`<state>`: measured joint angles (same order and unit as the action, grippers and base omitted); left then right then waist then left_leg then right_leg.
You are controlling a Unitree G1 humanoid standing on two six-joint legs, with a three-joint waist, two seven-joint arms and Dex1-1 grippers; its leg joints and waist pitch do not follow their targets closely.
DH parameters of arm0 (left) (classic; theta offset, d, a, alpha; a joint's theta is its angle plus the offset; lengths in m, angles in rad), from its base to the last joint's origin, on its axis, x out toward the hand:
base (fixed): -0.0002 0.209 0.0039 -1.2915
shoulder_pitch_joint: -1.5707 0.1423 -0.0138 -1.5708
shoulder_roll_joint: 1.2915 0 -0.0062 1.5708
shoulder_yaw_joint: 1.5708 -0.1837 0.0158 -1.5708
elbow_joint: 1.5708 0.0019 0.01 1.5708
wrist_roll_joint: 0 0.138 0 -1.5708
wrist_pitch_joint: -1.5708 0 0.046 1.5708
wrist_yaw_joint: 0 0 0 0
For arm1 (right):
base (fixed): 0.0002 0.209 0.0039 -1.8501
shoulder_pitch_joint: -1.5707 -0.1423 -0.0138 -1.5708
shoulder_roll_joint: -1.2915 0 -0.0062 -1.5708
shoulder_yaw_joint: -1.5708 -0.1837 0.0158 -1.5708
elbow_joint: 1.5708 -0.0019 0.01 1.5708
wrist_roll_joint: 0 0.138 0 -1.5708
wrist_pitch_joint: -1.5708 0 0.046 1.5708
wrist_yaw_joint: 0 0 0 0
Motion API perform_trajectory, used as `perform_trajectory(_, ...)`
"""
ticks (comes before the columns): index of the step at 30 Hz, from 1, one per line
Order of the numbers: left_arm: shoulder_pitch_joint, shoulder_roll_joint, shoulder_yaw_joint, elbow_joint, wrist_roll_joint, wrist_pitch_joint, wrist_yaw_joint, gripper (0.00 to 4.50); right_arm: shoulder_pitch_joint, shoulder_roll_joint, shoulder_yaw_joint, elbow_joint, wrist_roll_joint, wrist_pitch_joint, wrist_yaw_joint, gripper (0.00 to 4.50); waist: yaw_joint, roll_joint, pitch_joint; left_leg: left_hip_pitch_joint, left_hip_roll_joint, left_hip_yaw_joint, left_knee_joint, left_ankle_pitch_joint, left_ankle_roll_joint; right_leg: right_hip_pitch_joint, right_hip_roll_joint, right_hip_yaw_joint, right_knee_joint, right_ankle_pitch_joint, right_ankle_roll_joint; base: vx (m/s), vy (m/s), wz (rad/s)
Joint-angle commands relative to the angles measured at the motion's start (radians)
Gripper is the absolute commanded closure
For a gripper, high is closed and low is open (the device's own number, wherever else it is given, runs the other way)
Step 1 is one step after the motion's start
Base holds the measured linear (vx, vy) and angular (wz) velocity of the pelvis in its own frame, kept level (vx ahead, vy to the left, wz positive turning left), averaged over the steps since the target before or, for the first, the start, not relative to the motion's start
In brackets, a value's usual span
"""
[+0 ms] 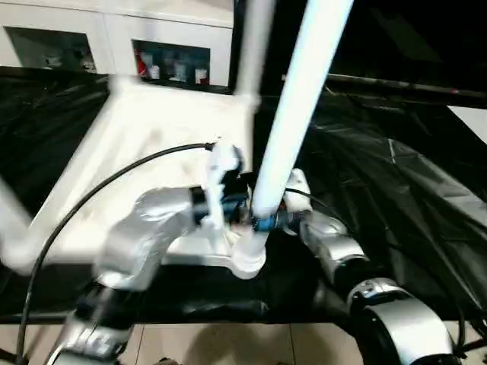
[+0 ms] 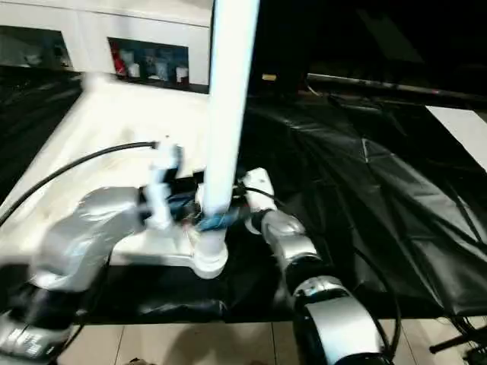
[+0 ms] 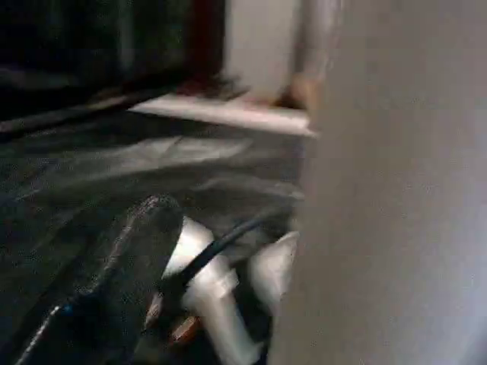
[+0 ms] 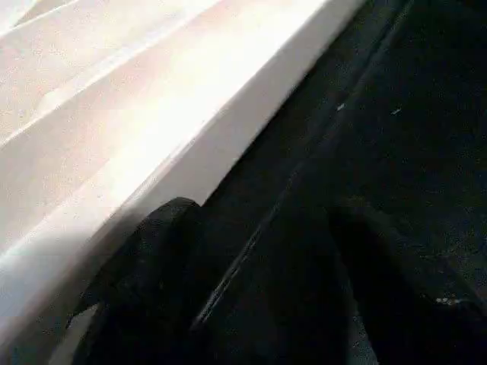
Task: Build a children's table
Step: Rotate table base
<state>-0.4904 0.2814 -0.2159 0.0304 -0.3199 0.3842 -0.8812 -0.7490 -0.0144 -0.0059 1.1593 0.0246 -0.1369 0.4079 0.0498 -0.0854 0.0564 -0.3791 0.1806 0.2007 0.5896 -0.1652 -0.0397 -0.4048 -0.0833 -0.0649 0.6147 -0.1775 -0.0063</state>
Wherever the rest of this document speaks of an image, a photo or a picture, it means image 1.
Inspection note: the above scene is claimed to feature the dark metal pole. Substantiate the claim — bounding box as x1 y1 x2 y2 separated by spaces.
326 74 487 99

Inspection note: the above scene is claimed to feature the white plastic table top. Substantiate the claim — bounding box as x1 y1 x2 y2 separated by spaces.
7 75 268 281

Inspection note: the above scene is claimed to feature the white plastic table leg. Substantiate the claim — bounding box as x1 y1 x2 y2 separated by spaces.
231 0 355 268
0 176 39 275
234 0 275 102

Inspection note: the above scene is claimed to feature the black floor stand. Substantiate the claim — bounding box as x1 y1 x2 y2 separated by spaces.
454 336 487 357

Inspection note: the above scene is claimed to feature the white glass-door cabinet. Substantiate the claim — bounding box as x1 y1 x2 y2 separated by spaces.
0 0 235 89

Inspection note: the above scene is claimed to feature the black backdrop cloth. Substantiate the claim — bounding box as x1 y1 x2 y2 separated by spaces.
230 0 487 94

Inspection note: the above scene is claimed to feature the black glossy mat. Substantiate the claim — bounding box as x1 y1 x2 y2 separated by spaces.
0 66 487 326

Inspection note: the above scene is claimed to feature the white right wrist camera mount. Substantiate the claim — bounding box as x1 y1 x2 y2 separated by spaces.
283 168 315 214

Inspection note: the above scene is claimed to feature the white flat board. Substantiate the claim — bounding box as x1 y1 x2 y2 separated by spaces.
447 105 487 146

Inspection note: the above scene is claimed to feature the black left wrist camera cable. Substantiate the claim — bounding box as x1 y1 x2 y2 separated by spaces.
14 141 217 365

